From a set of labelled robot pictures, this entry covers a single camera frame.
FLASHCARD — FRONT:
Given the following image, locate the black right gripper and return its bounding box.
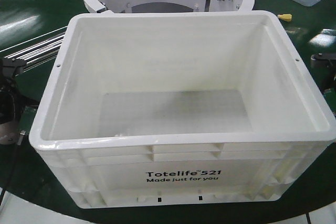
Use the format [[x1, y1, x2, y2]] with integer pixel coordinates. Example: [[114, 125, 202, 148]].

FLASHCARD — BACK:
[[310, 52, 335, 90]]

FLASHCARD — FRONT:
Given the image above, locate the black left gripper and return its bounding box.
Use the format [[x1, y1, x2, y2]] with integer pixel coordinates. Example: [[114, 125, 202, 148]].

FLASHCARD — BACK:
[[1, 58, 39, 144]]

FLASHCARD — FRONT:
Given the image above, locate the white plastic tote box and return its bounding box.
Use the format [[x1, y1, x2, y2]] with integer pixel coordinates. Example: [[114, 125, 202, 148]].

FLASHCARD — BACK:
[[29, 10, 335, 208]]

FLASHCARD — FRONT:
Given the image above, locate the left green circuit board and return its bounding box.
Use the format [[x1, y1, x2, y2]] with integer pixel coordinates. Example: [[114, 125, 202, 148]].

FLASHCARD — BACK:
[[19, 106, 37, 135]]

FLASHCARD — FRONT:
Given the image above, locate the green circuit board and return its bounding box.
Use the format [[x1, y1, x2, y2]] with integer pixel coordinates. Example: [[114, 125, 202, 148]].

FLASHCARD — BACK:
[[323, 88, 336, 116], [19, 106, 37, 135]]

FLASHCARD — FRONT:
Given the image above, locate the right green circuit board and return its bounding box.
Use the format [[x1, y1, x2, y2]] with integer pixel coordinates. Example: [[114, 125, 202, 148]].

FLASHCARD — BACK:
[[323, 88, 336, 116]]

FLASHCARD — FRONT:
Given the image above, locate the metal rod bundle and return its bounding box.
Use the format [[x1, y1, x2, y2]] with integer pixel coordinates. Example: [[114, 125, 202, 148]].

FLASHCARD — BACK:
[[1, 26, 67, 76]]

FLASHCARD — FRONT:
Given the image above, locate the small yellow plastic piece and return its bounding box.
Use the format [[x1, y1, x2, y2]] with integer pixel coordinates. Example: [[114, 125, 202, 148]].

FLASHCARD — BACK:
[[277, 14, 292, 22]]

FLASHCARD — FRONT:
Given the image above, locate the left black cable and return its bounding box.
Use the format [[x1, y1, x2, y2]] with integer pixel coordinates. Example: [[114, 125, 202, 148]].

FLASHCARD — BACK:
[[0, 129, 27, 209]]

